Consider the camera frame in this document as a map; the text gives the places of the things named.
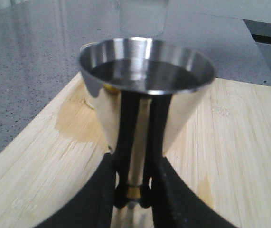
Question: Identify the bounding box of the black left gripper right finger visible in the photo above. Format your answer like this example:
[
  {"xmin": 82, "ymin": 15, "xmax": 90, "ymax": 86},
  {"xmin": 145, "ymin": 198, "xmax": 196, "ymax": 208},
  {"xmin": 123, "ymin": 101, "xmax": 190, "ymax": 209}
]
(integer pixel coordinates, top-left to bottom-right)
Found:
[{"xmin": 152, "ymin": 158, "xmax": 233, "ymax": 228}]

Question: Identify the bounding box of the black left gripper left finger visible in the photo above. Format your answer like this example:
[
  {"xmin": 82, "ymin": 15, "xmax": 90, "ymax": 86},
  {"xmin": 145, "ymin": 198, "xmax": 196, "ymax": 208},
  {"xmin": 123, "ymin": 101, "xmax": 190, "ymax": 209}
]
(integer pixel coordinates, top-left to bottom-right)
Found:
[{"xmin": 37, "ymin": 153, "xmax": 116, "ymax": 228}]

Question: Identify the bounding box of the steel double jigger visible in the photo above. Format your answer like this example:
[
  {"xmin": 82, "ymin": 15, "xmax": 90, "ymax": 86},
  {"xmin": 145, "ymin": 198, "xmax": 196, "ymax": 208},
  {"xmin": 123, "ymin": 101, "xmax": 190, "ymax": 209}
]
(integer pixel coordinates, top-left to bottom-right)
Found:
[{"xmin": 77, "ymin": 37, "xmax": 216, "ymax": 228}]

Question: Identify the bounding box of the small glass beaker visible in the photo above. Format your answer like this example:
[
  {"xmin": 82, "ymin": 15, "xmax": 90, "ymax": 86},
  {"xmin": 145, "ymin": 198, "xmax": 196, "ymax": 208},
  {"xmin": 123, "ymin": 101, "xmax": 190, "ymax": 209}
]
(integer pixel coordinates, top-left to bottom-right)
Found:
[{"xmin": 80, "ymin": 0, "xmax": 171, "ymax": 110}]

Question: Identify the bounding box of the wooden cutting board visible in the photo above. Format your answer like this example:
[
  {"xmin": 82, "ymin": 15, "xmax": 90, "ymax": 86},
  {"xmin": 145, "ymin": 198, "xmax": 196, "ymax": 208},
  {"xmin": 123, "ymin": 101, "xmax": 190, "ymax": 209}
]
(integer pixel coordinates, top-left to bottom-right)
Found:
[{"xmin": 0, "ymin": 75, "xmax": 271, "ymax": 228}]

